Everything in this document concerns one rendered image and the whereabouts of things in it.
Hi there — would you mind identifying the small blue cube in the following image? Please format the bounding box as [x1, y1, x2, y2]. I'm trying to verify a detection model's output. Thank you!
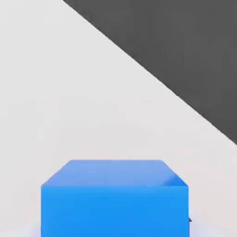
[40, 159, 189, 237]

